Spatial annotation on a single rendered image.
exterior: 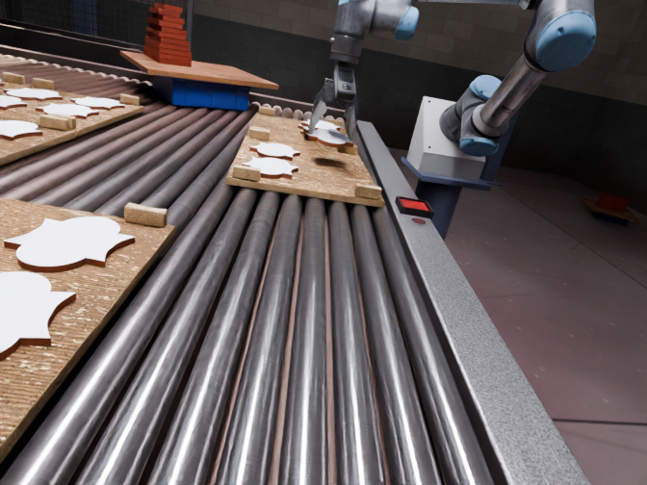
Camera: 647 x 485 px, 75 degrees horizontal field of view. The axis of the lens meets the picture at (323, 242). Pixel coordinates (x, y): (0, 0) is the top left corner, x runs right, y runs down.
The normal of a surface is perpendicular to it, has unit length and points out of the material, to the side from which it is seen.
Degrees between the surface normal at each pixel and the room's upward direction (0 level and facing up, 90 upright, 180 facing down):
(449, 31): 90
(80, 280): 0
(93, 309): 0
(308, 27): 90
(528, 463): 0
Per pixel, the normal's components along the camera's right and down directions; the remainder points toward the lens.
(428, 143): 0.18, -0.30
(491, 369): 0.18, -0.89
